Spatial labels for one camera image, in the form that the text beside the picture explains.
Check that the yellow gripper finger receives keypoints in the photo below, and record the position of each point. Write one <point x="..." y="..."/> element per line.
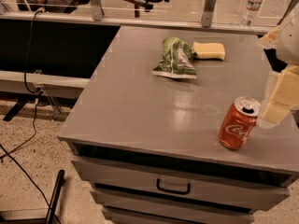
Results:
<point x="269" y="40"/>
<point x="281" y="96"/>

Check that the green jalapeno chip bag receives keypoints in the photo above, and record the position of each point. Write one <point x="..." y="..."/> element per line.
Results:
<point x="176" y="60"/>

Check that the orange coke can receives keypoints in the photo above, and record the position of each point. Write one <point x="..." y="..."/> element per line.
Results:
<point x="239" y="121"/>

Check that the clear plastic water bottle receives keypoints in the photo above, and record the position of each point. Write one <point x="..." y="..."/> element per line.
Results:
<point x="252" y="9"/>

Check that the yellow sponge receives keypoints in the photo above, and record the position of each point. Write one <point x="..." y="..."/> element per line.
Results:
<point x="209" y="50"/>

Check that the grey drawer cabinet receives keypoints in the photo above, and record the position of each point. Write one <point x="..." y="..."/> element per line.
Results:
<point x="128" y="128"/>

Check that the black metal stand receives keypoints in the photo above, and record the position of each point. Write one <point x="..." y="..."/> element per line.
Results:
<point x="37" y="216"/>

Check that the metal bracket post middle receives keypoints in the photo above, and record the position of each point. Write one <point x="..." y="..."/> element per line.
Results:
<point x="208" y="11"/>

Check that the metal bracket post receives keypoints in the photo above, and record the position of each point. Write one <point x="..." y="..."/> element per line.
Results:
<point x="97" y="12"/>
<point x="208" y="11"/>

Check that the black drawer handle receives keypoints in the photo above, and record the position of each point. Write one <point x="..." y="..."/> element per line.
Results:
<point x="172" y="189"/>

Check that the metal bracket post left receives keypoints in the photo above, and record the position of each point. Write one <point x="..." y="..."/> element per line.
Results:
<point x="97" y="12"/>

